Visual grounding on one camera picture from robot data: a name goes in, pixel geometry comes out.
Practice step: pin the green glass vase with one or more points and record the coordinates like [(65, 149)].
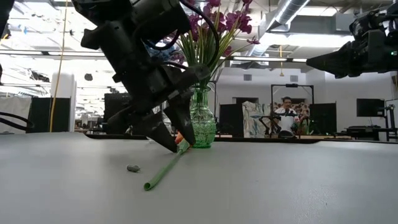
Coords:
[(203, 124)]

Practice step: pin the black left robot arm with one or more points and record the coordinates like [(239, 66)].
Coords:
[(155, 15)]

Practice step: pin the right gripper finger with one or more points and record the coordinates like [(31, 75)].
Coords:
[(337, 62)]

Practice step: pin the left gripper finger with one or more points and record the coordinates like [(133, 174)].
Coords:
[(182, 118), (152, 127)]

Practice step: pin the person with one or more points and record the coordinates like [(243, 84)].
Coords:
[(287, 119)]

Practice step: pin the black partition panel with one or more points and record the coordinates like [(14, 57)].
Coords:
[(231, 119), (323, 118), (40, 115)]

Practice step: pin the black round ceiling fixture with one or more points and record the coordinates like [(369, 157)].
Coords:
[(88, 76)]

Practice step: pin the black table frame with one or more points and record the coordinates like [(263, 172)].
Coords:
[(264, 140)]

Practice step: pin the black desk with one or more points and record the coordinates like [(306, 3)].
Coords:
[(367, 129)]

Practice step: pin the blue artificial flower bunch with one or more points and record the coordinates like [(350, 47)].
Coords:
[(168, 54)]

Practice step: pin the orange artificial tulip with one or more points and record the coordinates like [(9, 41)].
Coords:
[(161, 174)]

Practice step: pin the white patterned cloth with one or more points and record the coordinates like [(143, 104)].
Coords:
[(253, 119)]

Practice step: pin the black frame stand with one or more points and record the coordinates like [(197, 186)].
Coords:
[(292, 85)]

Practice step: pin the black monitor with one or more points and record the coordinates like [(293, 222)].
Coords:
[(112, 101), (370, 107)]

